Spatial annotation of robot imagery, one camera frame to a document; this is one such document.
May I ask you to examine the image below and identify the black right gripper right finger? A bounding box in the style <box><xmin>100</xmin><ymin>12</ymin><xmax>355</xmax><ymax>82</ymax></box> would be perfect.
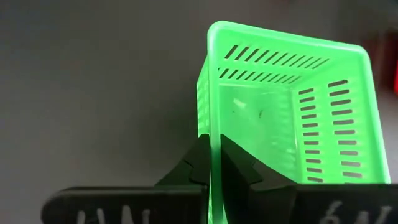
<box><xmin>220</xmin><ymin>133</ymin><xmax>297</xmax><ymax>224</ymax></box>

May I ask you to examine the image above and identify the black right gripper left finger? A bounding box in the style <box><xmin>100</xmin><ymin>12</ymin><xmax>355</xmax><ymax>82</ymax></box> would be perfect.
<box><xmin>154</xmin><ymin>133</ymin><xmax>213</xmax><ymax>187</ymax></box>

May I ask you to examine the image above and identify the green slotted plastic basket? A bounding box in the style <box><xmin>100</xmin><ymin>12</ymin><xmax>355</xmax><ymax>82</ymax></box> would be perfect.
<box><xmin>195</xmin><ymin>20</ymin><xmax>392</xmax><ymax>224</ymax></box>

